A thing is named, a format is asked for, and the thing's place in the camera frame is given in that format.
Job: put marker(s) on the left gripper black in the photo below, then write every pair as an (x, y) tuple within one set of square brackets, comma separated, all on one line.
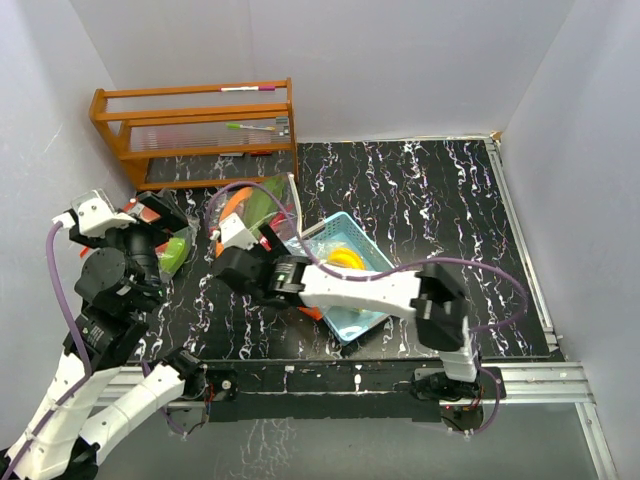
[(170, 218)]

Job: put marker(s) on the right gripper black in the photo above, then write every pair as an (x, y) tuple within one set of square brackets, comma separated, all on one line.
[(278, 249)]

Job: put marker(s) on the clear bag orange zipper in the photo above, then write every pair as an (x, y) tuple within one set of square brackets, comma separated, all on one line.
[(327, 294), (143, 216)]

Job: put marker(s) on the white dotted zip bag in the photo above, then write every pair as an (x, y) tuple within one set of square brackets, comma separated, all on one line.
[(286, 222)]

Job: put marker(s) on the yellow starfruit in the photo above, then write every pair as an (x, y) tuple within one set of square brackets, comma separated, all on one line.
[(345, 258)]

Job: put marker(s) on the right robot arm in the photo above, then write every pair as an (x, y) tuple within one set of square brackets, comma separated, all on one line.
[(429, 297)]

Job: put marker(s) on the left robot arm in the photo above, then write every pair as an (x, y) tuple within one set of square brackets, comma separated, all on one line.
[(120, 281)]

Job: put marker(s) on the wooden shelf rack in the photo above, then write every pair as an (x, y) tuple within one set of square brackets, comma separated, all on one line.
[(142, 125)]

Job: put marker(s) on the green pen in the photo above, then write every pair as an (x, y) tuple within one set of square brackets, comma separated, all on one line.
[(237, 126)]

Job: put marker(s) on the pink white pen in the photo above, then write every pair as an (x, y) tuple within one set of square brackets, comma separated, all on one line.
[(249, 88)]

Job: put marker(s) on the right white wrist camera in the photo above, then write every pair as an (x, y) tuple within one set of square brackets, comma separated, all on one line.
[(232, 232)]

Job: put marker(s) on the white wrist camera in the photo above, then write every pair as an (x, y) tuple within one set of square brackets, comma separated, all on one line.
[(232, 232), (93, 214)]

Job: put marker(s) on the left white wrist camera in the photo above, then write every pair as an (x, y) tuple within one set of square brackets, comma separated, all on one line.
[(93, 214)]

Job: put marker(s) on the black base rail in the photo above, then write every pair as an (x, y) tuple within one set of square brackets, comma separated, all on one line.
[(339, 389)]

